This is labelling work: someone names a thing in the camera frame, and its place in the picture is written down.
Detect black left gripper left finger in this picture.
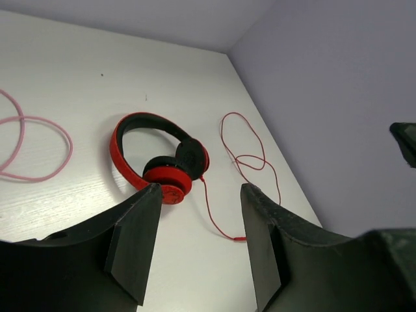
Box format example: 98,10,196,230
1,184,162,311

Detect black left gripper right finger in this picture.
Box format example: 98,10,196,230
240,183,415,311

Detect red and black headphones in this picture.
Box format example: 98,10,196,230
110,112,211,205

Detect pink headphone cable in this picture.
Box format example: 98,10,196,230
0,89,73,183

